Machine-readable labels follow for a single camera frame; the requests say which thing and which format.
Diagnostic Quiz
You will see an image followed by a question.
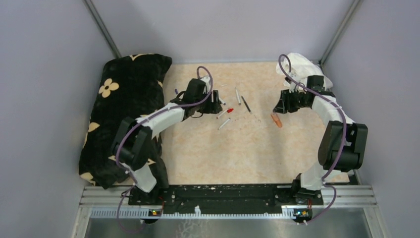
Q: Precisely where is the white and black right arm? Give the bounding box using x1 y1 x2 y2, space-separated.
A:
273 75 368 204

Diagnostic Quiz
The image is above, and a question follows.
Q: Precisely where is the orange highlighter pen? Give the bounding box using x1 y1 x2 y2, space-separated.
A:
270 113 283 128

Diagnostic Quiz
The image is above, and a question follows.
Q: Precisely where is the white crumpled cloth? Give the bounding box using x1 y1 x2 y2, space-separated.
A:
276 53 333 93

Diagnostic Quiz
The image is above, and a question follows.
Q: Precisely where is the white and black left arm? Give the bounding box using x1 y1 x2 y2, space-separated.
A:
110 76 221 205

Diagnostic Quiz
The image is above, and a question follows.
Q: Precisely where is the thin black pen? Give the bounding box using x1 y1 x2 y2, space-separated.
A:
241 96 252 114

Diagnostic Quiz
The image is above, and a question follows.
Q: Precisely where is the black floral blanket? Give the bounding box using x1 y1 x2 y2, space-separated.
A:
79 54 172 189

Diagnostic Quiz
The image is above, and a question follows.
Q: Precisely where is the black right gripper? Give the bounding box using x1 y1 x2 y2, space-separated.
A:
273 89 310 114

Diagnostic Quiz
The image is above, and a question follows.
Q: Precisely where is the slotted cable duct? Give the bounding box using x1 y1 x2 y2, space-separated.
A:
90 206 296 219

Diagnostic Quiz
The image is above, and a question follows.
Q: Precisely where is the white marker pen lower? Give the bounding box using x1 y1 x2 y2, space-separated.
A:
218 118 231 130

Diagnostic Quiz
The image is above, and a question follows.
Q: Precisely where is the aluminium corner post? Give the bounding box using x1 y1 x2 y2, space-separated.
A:
82 0 121 59
318 0 364 69

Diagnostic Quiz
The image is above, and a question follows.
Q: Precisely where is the aluminium corner post left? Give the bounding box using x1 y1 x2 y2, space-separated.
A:
82 0 121 59

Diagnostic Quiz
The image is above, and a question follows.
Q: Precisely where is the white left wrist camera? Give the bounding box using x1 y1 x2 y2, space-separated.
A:
200 76 211 90

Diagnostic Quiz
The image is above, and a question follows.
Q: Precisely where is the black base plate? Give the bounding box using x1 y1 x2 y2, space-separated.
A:
128 183 323 214

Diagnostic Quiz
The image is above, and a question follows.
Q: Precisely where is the white red-cap marker pen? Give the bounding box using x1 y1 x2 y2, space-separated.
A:
216 108 233 119

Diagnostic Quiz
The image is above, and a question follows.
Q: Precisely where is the aluminium corner post right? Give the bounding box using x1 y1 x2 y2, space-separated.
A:
318 0 364 69

